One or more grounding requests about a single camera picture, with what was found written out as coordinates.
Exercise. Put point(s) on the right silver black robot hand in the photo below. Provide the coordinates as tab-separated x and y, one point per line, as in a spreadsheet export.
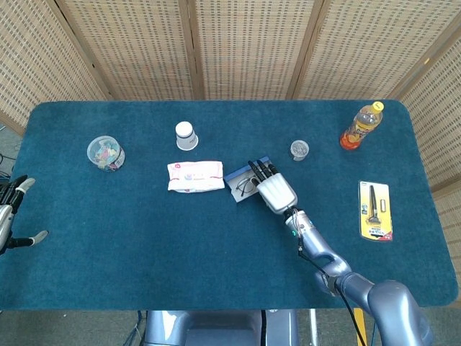
277	191

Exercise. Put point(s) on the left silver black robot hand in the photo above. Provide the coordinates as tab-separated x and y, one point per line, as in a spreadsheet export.
5	220

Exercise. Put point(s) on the black eyeglasses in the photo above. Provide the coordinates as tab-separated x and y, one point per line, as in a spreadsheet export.
246	186

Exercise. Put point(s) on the blue and white glasses box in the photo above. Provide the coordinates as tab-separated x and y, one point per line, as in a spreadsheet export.
234	184

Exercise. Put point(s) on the small clear jar metal bits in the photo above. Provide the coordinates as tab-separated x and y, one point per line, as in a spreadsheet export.
299	149

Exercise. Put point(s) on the white wet wipes pack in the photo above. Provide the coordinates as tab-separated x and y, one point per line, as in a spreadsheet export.
194	176

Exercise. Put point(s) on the yellow razor blister pack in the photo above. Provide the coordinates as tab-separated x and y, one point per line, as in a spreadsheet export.
374	212

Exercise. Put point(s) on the upturned white paper cup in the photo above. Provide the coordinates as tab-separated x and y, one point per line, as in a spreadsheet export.
186	138

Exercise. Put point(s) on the orange drink bottle yellow cap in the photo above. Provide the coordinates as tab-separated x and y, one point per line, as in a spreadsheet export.
360	126

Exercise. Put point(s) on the clear tub of coloured clips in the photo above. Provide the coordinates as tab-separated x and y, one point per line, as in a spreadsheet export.
104	153

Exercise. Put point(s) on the blue felt table cloth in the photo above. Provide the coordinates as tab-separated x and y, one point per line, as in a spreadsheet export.
144	234

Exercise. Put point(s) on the metal table leg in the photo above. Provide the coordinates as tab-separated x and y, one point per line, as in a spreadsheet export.
313	328

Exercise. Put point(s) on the woven bamboo folding screen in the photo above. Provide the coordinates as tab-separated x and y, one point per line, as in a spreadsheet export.
252	43

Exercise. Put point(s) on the blue-grey robot torso base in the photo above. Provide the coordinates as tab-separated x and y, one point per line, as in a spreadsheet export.
216	328

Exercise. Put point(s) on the yellow floor tape strip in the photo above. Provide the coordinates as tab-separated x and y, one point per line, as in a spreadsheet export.
359	318

